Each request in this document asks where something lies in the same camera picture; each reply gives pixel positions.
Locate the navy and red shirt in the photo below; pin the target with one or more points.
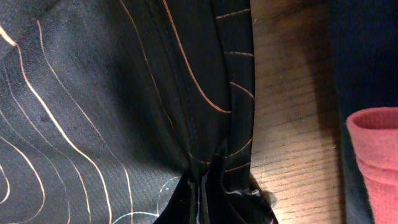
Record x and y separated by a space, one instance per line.
363 38

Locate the black orange patterned jersey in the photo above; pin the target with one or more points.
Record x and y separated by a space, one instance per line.
128 111

